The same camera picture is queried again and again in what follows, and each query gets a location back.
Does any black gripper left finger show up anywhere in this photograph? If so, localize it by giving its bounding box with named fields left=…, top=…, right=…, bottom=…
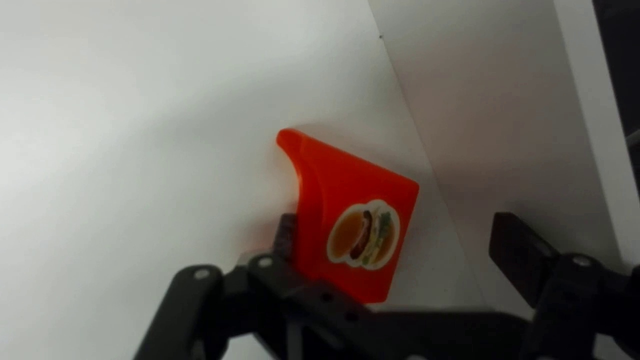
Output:
left=132, top=212, right=376, bottom=360

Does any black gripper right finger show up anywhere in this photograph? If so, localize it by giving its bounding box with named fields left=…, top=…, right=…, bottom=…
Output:
left=487, top=210, right=640, bottom=360

